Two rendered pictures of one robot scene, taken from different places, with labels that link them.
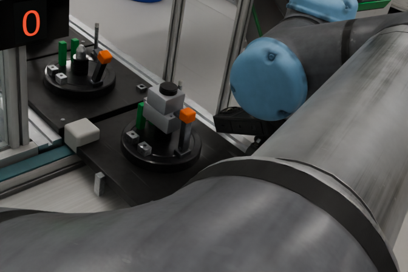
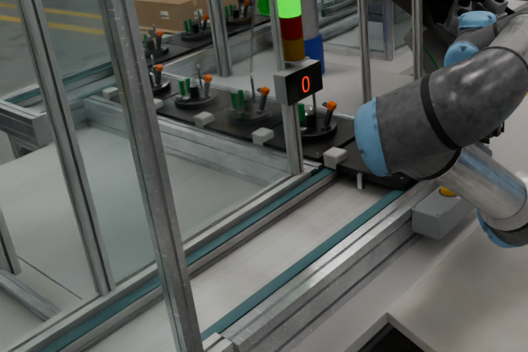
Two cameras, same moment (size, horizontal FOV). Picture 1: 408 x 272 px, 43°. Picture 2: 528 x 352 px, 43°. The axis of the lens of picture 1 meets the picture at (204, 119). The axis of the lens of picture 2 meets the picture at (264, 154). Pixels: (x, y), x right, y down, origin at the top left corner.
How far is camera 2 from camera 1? 0.87 m
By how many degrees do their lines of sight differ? 10
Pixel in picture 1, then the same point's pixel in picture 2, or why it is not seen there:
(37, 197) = (323, 199)
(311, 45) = (479, 38)
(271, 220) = (493, 52)
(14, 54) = (292, 108)
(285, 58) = (470, 47)
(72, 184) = (340, 189)
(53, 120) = (311, 155)
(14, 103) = (295, 141)
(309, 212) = (500, 49)
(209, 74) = not seen: hidden behind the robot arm
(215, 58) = not seen: hidden behind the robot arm
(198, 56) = not seen: hidden behind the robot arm
